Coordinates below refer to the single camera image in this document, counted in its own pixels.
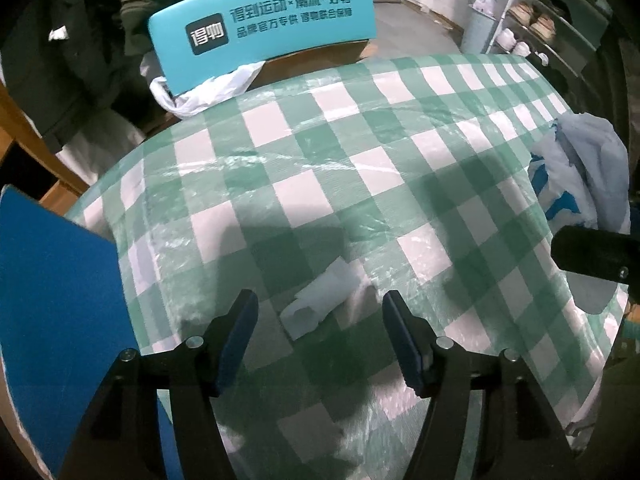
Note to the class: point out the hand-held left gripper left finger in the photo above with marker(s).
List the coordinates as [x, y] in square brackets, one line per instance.
[237, 340]

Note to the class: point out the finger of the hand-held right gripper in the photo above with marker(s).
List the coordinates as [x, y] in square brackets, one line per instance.
[590, 255]

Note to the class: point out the green checked tablecloth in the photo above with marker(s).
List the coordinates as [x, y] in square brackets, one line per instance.
[350, 160]

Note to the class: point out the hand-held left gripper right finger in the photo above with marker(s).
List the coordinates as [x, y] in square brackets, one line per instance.
[405, 345]

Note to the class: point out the dark jacket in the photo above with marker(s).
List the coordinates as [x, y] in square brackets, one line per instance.
[90, 35]

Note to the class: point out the white fabric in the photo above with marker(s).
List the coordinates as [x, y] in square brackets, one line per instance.
[100, 140]

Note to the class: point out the white sock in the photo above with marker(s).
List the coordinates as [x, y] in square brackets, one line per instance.
[320, 295]

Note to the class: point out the white and blue bag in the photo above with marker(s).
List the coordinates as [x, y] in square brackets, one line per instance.
[555, 195]

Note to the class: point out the metal shoe rack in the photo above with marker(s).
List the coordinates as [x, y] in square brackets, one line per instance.
[570, 30]

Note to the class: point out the blue board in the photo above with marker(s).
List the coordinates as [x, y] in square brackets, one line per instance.
[60, 310]

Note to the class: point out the light blue bin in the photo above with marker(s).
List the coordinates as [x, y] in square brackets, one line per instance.
[480, 30]

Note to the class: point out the light blue cloth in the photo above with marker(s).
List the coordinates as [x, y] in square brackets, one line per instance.
[600, 170]

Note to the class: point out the thin white plastic bag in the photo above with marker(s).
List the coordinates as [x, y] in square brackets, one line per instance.
[200, 97]

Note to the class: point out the brown shoe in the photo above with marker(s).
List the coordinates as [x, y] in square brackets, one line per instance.
[544, 25]
[524, 10]

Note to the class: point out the teal cardboard box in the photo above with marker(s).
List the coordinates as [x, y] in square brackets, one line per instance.
[300, 20]

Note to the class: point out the white shoe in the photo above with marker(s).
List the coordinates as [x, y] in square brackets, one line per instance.
[505, 38]
[522, 49]

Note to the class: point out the wooden cabinet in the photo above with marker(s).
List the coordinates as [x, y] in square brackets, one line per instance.
[30, 135]

